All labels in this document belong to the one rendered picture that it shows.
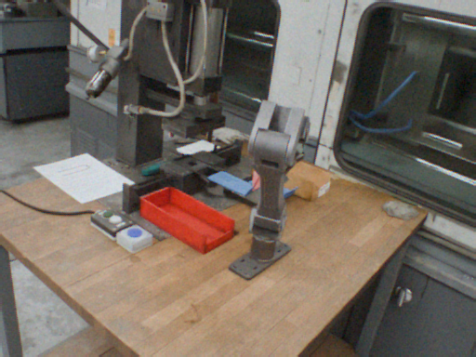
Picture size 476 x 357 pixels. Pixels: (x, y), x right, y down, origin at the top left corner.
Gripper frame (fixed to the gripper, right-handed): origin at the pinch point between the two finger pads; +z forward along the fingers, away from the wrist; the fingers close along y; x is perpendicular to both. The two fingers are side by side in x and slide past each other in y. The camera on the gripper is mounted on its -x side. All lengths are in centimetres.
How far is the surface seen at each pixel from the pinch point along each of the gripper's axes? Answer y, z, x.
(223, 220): -2.8, 5.7, 12.5
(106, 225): 13.9, 17.7, 36.4
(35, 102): 233, 224, -120
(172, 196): 13.8, 16.6, 11.8
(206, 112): 25.5, -5.0, 1.2
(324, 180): -8.6, 1.3, -35.8
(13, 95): 240, 218, -99
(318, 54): 32, -18, -64
